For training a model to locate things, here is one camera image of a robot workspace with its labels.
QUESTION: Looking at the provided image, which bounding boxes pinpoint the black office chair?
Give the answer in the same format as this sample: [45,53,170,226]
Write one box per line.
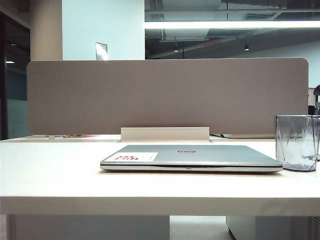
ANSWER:
[307,84,320,116]

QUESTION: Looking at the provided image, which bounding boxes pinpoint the silver Dell laptop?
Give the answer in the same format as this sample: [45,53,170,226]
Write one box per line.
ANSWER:
[99,144,284,173]

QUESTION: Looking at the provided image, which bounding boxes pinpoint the pink flat item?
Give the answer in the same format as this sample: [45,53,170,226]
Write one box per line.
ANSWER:
[63,133,101,139]

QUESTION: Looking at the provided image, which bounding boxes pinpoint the brown fabric desk divider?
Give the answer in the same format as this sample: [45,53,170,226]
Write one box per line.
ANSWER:
[26,57,310,136]

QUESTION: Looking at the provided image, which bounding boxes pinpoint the white red laptop sticker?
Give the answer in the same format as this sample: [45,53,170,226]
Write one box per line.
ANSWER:
[107,151,159,163]

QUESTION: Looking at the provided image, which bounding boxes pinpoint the transparent grey faceted water cup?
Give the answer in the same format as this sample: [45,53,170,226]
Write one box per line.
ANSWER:
[275,114,320,173]

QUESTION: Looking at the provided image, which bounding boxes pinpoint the grey flat device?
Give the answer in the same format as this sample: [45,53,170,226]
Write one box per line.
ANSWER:
[219,133,276,140]

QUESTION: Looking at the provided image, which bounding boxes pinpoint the framed wall poster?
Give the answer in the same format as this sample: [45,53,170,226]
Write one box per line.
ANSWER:
[95,41,109,62]

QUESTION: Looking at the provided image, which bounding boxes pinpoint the long ceiling light strip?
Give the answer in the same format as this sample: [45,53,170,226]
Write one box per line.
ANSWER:
[144,20,320,30]

